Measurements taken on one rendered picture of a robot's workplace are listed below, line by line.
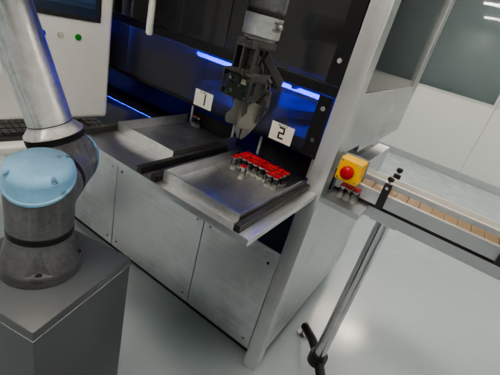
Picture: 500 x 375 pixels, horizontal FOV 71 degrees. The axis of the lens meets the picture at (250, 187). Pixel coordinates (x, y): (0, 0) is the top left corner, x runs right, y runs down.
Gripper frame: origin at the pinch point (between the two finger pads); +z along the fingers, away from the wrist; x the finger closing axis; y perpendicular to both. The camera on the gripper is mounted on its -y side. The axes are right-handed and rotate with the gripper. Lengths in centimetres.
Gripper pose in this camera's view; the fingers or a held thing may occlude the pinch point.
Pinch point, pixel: (242, 132)
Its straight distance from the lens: 80.2
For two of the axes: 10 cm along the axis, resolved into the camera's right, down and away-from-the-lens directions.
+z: -2.4, 8.7, 4.3
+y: -5.4, 2.5, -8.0
